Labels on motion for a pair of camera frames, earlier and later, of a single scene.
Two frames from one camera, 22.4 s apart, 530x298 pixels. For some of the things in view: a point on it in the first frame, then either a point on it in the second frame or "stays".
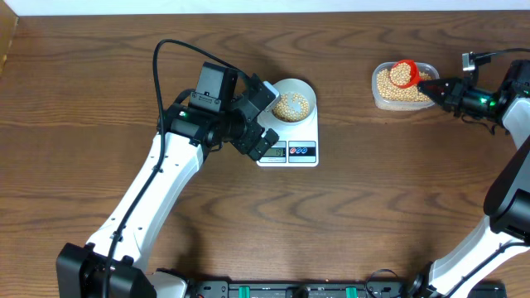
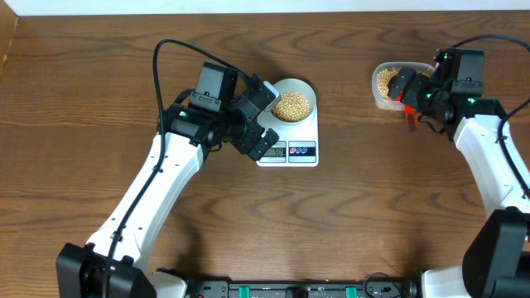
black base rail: [307, 289] stays
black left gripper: [243, 143] stays
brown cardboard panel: [9, 21] stays
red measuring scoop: [415, 73] to [411, 114]
